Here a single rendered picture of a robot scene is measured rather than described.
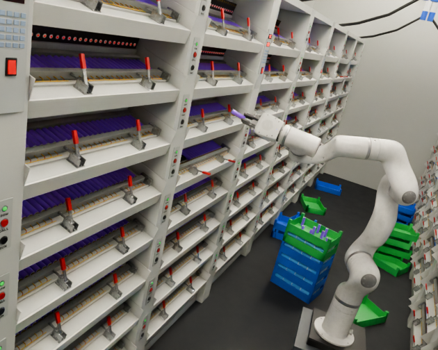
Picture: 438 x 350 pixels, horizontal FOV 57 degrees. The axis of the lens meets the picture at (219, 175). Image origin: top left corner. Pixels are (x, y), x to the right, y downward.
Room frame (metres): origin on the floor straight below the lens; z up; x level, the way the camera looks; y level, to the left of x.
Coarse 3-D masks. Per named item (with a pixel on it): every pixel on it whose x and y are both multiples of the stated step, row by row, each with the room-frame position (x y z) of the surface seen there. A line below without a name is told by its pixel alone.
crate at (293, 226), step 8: (304, 216) 2.56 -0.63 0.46; (288, 224) 2.41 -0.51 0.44; (296, 224) 2.52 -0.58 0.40; (304, 224) 2.55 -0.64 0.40; (312, 224) 2.52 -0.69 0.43; (296, 232) 2.37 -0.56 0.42; (304, 232) 2.34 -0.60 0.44; (320, 232) 2.49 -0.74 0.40; (328, 232) 2.46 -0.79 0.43; (312, 240) 2.31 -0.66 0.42; (320, 240) 2.28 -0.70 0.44; (328, 240) 2.25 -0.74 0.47; (336, 240) 2.35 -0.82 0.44; (328, 248) 2.25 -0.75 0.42
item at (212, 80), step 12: (204, 48) 1.84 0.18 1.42; (216, 48) 1.94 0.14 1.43; (204, 60) 1.84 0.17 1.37; (216, 60) 1.96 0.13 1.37; (228, 60) 2.07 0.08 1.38; (204, 72) 1.65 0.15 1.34; (216, 72) 1.75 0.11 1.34; (228, 72) 1.87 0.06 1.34; (240, 72) 2.00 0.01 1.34; (252, 72) 2.02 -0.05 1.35; (204, 84) 1.57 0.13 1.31; (216, 84) 1.66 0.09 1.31; (228, 84) 1.76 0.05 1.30; (240, 84) 1.86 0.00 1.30; (252, 84) 2.00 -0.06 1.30; (204, 96) 1.56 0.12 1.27; (216, 96) 1.66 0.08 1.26
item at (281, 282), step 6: (276, 276) 2.39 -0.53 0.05; (276, 282) 2.39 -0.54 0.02; (282, 282) 2.36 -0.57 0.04; (282, 288) 2.36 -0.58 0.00; (288, 288) 2.34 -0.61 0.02; (294, 288) 2.31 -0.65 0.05; (294, 294) 2.31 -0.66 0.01; (300, 294) 2.28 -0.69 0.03; (306, 294) 2.26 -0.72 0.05; (312, 294) 2.26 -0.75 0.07; (318, 294) 2.37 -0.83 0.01; (306, 300) 2.26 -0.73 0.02; (312, 300) 2.29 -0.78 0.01
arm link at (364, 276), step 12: (348, 264) 1.61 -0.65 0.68; (360, 264) 1.55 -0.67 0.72; (372, 264) 1.55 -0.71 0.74; (360, 276) 1.51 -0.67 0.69; (372, 276) 1.50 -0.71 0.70; (336, 288) 1.63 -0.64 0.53; (348, 288) 1.55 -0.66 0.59; (360, 288) 1.51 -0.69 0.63; (372, 288) 1.50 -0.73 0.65; (348, 300) 1.56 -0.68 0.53; (360, 300) 1.56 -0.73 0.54
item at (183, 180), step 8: (224, 144) 2.02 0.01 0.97; (232, 144) 2.02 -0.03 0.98; (232, 152) 2.02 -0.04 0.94; (184, 160) 1.70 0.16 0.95; (216, 160) 1.86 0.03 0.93; (200, 168) 1.70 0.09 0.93; (208, 168) 1.74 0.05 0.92; (216, 168) 1.80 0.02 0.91; (224, 168) 1.91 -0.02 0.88; (184, 176) 1.56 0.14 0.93; (192, 176) 1.59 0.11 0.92; (200, 176) 1.66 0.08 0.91; (208, 176) 1.75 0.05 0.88; (176, 184) 1.45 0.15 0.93; (184, 184) 1.53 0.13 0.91; (192, 184) 1.61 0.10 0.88; (176, 192) 1.49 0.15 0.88
